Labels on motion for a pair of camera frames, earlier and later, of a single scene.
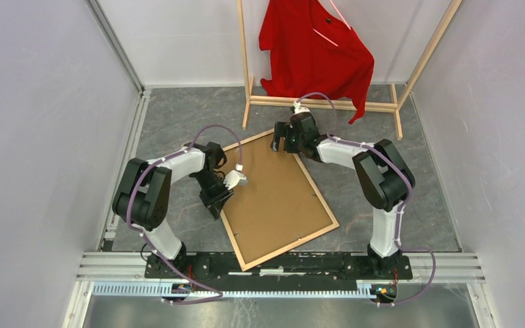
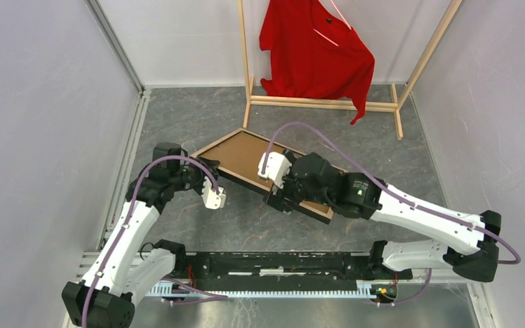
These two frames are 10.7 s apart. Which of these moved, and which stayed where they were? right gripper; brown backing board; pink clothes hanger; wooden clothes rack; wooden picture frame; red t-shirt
Moved: brown backing board; wooden picture frame; right gripper
Stayed: wooden clothes rack; red t-shirt; pink clothes hanger
